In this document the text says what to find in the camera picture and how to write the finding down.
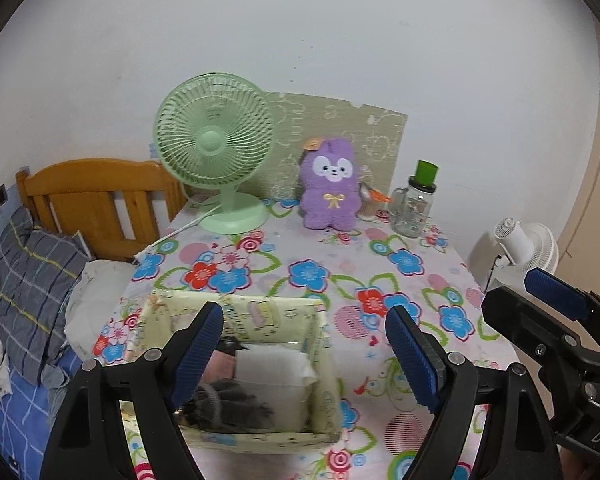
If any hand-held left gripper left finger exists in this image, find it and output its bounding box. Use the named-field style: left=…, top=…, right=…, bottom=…
left=39, top=301, right=226, bottom=480

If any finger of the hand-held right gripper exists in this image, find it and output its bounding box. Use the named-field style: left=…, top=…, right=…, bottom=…
left=481, top=285, right=590, bottom=367
left=524, top=267, right=600, bottom=356

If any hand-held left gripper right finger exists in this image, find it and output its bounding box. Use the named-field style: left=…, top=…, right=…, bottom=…
left=385, top=305, right=565, bottom=480

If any grey fabric bundle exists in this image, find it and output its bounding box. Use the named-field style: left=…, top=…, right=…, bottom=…
left=190, top=379, right=276, bottom=431

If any yellow fabric storage box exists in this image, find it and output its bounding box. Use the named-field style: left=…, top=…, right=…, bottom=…
left=122, top=292, right=343, bottom=456

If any person's right hand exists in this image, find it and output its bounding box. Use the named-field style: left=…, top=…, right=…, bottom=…
left=560, top=450, right=600, bottom=480

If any white floor fan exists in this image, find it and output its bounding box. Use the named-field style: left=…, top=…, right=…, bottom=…
left=494, top=216, right=560, bottom=281

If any white pillow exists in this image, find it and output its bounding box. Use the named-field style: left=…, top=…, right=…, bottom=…
left=64, top=259, right=143, bottom=363

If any glass jar mug green lid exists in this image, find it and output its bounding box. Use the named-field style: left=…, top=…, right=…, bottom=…
left=390, top=160, right=438, bottom=238

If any cotton swab jar orange lid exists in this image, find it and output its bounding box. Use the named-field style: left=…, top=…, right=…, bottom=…
left=357, top=182, right=393, bottom=220

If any purple plush toy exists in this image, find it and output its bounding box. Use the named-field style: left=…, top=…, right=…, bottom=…
left=298, top=136, right=365, bottom=232

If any grey plaid pillow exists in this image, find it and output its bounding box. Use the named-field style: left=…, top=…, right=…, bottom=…
left=0, top=205, right=93, bottom=386

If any blue checked bed sheet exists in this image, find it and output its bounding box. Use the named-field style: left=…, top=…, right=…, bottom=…
left=0, top=180, right=81, bottom=480

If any wooden bed headboard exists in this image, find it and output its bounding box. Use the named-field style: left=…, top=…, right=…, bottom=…
left=16, top=158, right=188, bottom=262

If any green desk fan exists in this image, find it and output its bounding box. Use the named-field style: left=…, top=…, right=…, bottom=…
left=154, top=72, right=276, bottom=236

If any green printed board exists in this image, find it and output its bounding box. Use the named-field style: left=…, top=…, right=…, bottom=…
left=262, top=91, right=409, bottom=200

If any black fan cable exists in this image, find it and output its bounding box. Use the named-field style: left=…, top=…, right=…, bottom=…
left=487, top=254, right=505, bottom=291

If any white fan cable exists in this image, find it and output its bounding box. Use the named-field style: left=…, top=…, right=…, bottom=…
left=132, top=199, right=223, bottom=263

